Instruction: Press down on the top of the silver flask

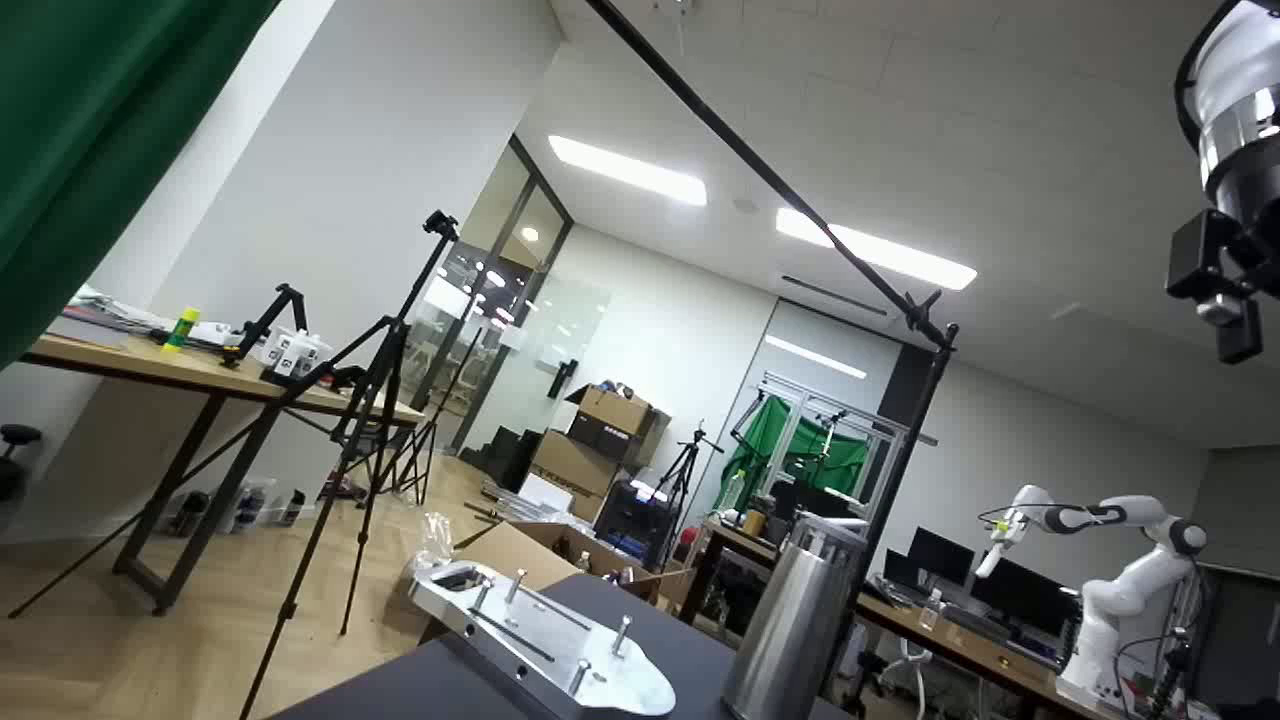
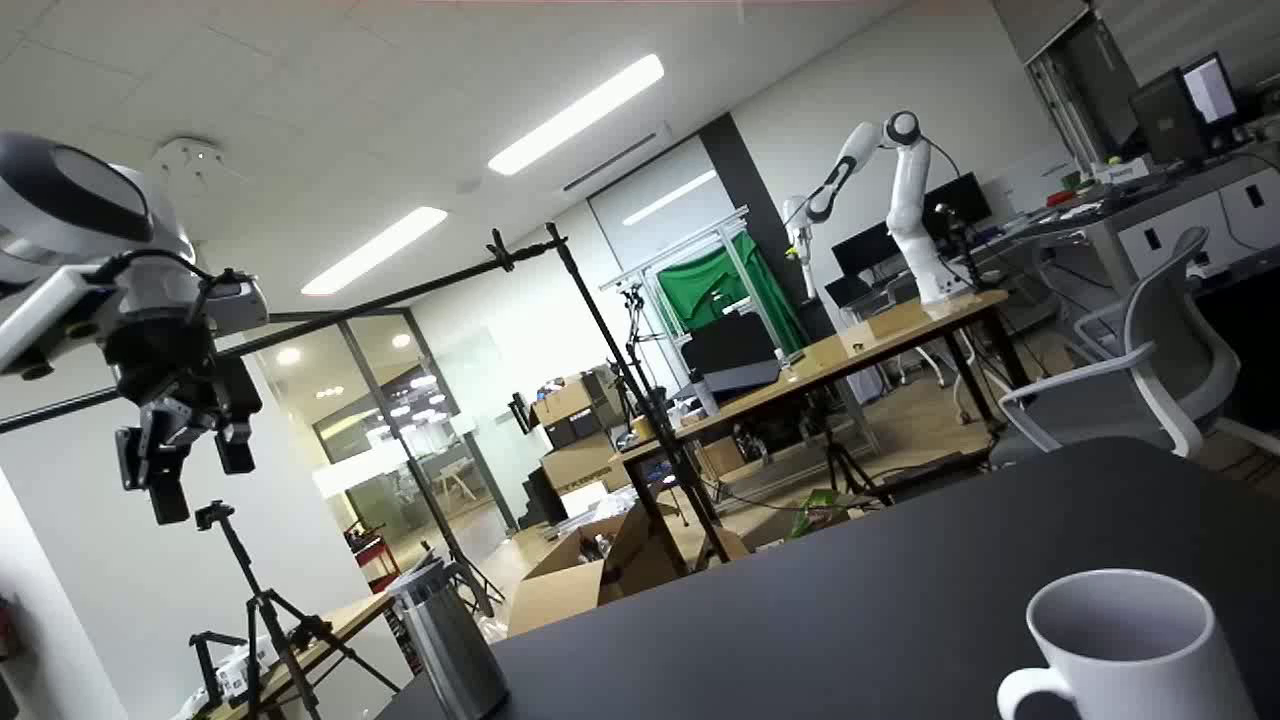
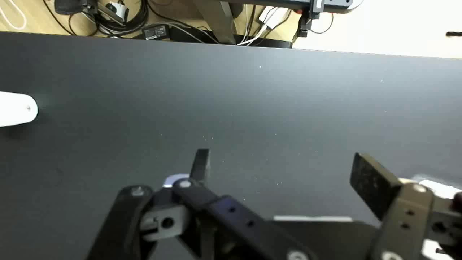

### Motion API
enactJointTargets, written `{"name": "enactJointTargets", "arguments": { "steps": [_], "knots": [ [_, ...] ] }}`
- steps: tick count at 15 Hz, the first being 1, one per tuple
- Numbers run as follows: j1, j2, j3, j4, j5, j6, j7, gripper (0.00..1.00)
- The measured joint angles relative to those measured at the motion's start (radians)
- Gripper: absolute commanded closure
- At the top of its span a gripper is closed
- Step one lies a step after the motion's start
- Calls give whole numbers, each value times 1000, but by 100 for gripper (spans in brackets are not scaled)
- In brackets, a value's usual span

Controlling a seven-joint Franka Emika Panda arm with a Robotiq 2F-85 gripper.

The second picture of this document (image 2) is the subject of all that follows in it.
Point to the grey office chair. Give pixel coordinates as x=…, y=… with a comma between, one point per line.
x=1159, y=360

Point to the white mug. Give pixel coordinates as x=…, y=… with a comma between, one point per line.
x=1132, y=663

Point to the lit computer monitor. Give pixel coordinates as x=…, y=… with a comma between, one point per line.
x=1208, y=89

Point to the silver flask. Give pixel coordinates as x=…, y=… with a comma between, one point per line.
x=455, y=646

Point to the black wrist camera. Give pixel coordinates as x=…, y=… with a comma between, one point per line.
x=233, y=303

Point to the round ceiling smoke detector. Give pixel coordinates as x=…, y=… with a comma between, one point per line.
x=184, y=158

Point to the open cardboard box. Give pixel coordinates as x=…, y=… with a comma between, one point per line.
x=575, y=574

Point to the black monitor on table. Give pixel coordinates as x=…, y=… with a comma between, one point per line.
x=728, y=349

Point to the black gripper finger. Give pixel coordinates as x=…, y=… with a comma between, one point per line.
x=163, y=477
x=237, y=446

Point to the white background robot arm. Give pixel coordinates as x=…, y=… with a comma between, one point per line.
x=911, y=200

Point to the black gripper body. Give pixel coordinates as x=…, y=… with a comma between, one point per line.
x=165, y=349

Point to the long wooden table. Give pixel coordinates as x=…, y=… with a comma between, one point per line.
x=855, y=345

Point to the dark computer tower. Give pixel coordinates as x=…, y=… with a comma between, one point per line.
x=1170, y=117

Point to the white desk cabinet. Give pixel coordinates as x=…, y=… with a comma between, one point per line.
x=1203, y=223

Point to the black monitor behind robot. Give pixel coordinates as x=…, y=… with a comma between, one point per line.
x=958, y=204

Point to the black camera tripod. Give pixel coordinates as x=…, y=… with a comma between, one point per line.
x=266, y=626

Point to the long ceiling light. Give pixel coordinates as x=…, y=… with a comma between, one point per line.
x=576, y=115
x=375, y=251

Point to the green cloth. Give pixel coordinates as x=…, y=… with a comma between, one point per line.
x=712, y=286

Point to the black boom pole stand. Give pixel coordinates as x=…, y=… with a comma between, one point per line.
x=641, y=391

